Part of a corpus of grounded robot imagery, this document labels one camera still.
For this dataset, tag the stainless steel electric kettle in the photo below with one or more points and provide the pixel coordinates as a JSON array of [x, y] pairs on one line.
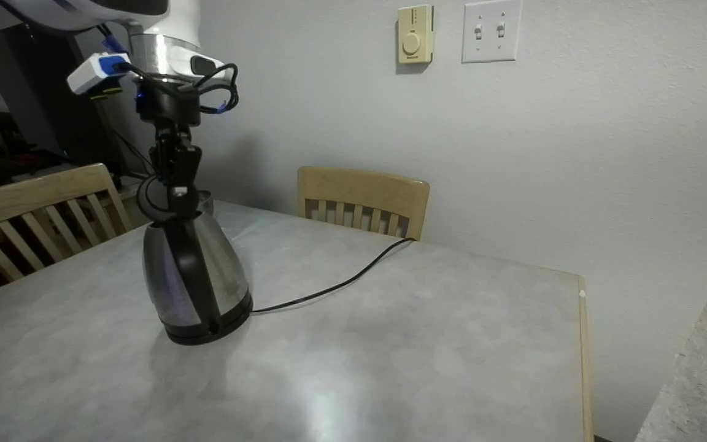
[[197, 278]]

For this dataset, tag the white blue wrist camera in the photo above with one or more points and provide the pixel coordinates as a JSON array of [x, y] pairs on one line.
[[91, 74]]

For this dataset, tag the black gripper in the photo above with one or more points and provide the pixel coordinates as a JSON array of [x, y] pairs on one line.
[[170, 100]]

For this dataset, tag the light wooden slat-back chair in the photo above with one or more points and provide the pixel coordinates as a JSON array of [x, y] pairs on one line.
[[35, 193], [363, 188]]

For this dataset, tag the black kettle lid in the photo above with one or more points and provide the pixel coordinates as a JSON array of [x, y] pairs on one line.
[[153, 203]]

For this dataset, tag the white double light switch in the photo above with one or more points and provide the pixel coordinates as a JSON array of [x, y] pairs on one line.
[[493, 31]]

